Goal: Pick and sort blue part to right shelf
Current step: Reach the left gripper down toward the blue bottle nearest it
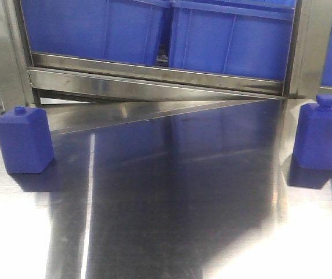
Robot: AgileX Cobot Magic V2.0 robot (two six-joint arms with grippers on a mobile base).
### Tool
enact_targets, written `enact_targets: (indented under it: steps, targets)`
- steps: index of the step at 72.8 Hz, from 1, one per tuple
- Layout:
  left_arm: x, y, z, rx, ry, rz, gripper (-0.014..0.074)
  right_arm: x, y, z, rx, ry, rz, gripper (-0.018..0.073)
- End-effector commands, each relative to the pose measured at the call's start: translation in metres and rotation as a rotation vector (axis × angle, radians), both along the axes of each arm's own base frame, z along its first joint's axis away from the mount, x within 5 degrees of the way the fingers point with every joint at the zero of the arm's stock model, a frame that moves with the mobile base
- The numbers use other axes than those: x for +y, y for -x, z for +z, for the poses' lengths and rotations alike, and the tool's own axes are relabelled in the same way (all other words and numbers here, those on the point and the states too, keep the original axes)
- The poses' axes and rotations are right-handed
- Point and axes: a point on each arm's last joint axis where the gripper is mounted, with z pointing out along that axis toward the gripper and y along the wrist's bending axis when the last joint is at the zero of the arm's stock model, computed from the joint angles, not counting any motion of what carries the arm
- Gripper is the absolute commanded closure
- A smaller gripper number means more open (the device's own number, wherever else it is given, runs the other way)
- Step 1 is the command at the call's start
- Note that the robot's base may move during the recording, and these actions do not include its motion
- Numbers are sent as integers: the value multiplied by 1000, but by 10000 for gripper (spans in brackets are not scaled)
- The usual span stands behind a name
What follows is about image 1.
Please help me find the blue bottle-shaped part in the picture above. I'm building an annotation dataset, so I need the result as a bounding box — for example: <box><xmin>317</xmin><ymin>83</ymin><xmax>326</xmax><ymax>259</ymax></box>
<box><xmin>0</xmin><ymin>106</ymin><xmax>54</xmax><ymax>174</ymax></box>
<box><xmin>293</xmin><ymin>94</ymin><xmax>332</xmax><ymax>171</ymax></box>

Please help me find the blue bin behind left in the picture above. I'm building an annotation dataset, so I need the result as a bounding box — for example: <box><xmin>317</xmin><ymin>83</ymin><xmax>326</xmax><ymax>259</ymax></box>
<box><xmin>21</xmin><ymin>1</ymin><xmax>171</xmax><ymax>66</ymax></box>

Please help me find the blue bin behind right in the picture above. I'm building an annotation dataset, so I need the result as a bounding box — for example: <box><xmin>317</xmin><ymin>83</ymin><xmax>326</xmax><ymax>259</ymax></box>
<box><xmin>168</xmin><ymin>1</ymin><xmax>294</xmax><ymax>81</ymax></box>

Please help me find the stainless steel shelf frame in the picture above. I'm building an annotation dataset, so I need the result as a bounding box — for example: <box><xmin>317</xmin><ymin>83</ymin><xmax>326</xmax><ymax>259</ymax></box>
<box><xmin>0</xmin><ymin>0</ymin><xmax>332</xmax><ymax>136</ymax></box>

